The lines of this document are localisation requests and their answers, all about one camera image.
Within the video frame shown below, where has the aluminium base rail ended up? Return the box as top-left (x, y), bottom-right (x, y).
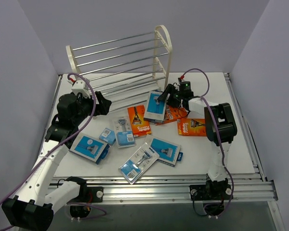
top-left (47, 177), bottom-right (277, 205)

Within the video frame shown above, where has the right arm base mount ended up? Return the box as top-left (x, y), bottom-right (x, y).
top-left (189, 179), bottom-right (233, 219)

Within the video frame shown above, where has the Gillette razor blister pack front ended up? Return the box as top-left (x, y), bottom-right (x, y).
top-left (118, 142), bottom-right (159, 185)

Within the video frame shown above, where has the orange gillette fusion5 box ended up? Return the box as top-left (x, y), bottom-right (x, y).
top-left (127, 105), bottom-right (151, 138)
top-left (177, 118), bottom-right (206, 137)

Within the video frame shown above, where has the orange Gillette Fusion5 box right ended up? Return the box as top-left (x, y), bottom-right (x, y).
top-left (177, 118), bottom-right (206, 137)

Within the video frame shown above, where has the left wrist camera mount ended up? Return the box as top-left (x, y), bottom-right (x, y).
top-left (67, 77), bottom-right (90, 98)

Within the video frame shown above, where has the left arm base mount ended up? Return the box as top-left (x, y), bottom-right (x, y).
top-left (69, 187), bottom-right (104, 218)

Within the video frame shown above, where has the cream metal-rod shelf rack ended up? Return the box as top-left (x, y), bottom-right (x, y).
top-left (66, 25), bottom-right (173, 113)

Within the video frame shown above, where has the Gillette razor blister pack upright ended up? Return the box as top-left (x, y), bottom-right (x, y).
top-left (112, 116), bottom-right (136, 148)

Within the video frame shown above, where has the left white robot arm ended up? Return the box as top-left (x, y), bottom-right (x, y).
top-left (1, 91), bottom-right (112, 231)

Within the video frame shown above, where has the orange Gillette Fusion5 box centre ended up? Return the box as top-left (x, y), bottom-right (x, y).
top-left (127, 105), bottom-right (151, 138)

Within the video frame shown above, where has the blue harry's box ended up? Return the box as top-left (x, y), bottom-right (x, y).
top-left (144, 91), bottom-right (166, 123)
top-left (150, 138), bottom-right (183, 167)
top-left (70, 133), bottom-right (110, 165)

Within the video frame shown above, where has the orange Gillette styler box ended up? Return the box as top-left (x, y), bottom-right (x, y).
top-left (156, 105), bottom-right (188, 125)

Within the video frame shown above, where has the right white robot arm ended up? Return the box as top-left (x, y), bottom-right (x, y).
top-left (158, 81), bottom-right (237, 199)

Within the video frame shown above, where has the small blue cartridge pack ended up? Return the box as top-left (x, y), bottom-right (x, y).
top-left (99, 128), bottom-right (116, 146)

